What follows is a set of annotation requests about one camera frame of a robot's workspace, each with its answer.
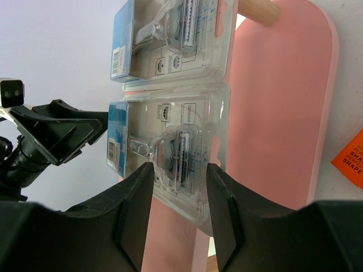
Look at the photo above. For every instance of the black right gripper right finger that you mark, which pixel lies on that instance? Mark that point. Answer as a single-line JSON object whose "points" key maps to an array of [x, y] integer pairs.
{"points": [[252, 233]]}

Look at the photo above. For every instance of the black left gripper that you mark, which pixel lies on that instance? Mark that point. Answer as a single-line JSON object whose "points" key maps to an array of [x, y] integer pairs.
{"points": [[52, 134]]}

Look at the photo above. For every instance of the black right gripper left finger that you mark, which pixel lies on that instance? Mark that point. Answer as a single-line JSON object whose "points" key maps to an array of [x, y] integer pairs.
{"points": [[104, 233]]}

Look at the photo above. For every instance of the blister razor pack blue card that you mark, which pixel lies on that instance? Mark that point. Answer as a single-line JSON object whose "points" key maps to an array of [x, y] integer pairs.
{"points": [[180, 131]]}

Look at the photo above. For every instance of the clear blister razor pack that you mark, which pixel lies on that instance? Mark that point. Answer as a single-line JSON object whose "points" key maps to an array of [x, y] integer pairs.
{"points": [[170, 41]]}

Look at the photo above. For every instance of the pink three-tier wooden shelf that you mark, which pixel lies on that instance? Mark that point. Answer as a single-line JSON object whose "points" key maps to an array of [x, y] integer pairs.
{"points": [[281, 80]]}

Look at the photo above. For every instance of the orange Gillette box right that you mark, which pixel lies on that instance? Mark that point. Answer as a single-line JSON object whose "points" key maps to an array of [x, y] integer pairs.
{"points": [[349, 161]]}

